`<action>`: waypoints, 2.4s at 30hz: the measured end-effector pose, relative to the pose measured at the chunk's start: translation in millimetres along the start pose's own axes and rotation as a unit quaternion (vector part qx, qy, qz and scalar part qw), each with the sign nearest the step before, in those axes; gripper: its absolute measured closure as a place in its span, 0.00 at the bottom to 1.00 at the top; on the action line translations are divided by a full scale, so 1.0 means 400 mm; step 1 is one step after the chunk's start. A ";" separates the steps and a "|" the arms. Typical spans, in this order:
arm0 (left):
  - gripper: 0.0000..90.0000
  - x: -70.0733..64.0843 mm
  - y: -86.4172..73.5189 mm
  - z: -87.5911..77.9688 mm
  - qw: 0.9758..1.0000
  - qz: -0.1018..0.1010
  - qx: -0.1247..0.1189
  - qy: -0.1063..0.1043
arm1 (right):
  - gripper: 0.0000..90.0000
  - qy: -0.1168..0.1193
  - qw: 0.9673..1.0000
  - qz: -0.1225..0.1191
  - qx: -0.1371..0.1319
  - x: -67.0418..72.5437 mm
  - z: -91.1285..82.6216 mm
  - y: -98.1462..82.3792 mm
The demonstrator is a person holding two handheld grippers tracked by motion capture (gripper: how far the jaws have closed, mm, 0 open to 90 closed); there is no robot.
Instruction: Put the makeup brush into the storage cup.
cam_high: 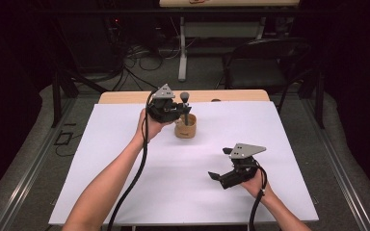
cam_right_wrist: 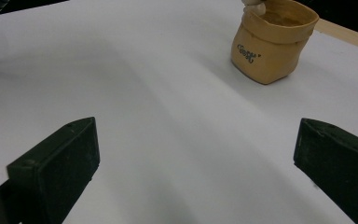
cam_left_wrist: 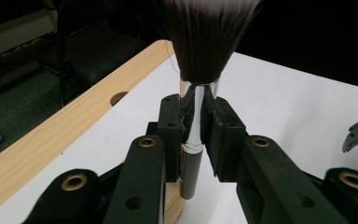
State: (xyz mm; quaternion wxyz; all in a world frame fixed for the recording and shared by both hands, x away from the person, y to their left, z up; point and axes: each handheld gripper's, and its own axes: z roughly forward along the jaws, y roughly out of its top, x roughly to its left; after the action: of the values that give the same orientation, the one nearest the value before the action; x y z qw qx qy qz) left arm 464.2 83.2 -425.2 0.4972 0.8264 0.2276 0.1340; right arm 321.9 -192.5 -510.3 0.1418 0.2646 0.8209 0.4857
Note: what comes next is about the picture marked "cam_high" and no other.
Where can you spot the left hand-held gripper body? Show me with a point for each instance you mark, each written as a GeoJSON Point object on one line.
{"type": "Point", "coordinates": [162, 107]}

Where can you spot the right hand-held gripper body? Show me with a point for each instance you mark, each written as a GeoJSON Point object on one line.
{"type": "Point", "coordinates": [242, 150]}

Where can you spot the black makeup brush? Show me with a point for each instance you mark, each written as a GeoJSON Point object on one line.
{"type": "Point", "coordinates": [185, 97]}

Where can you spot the wooden cup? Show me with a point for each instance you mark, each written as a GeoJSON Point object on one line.
{"type": "Point", "coordinates": [186, 131]}

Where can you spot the person's left hand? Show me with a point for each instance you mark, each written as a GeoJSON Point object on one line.
{"type": "Point", "coordinates": [152, 128]}

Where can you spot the person's right hand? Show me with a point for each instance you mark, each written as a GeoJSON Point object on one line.
{"type": "Point", "coordinates": [257, 186]}

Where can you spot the white board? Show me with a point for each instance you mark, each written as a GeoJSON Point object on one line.
{"type": "Point", "coordinates": [179, 199]}

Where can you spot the wooden table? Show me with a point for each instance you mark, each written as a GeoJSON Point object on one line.
{"type": "Point", "coordinates": [122, 97]}

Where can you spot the white-legged wooden desk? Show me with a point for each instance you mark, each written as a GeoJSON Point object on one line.
{"type": "Point", "coordinates": [182, 48]}

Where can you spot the black folding chair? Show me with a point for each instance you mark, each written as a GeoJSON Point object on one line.
{"type": "Point", "coordinates": [253, 72]}

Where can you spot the black metal stand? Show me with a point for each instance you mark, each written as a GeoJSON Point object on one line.
{"type": "Point", "coordinates": [318, 96]}
{"type": "Point", "coordinates": [56, 102]}

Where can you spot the metal floor rail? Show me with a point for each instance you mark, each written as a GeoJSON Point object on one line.
{"type": "Point", "coordinates": [337, 160]}
{"type": "Point", "coordinates": [32, 160]}

